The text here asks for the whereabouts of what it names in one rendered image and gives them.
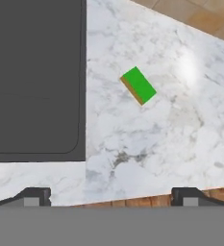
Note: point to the green sponge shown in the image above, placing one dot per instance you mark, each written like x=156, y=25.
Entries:
x=139, y=84

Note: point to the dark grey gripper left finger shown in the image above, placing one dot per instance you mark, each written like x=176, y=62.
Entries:
x=36, y=194

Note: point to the dark grey sink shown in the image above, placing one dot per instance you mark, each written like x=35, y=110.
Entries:
x=33, y=80

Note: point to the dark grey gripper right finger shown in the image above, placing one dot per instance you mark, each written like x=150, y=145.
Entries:
x=184, y=193

